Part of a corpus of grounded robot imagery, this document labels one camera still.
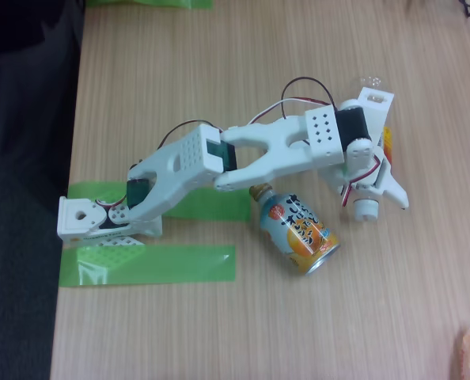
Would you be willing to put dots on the short green tape strip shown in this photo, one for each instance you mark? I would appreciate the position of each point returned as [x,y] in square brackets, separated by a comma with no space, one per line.
[219,206]

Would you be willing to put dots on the clear plastic bottle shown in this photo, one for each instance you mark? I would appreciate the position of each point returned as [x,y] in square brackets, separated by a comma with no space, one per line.
[365,210]

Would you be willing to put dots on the green tape at table edge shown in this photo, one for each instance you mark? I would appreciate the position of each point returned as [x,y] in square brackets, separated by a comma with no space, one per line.
[148,3]

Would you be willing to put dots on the long green tape strip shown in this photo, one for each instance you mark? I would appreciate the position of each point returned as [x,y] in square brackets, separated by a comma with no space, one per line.
[171,264]

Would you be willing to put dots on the orange juice bottle can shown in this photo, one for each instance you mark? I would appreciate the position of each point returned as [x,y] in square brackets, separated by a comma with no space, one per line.
[294,229]

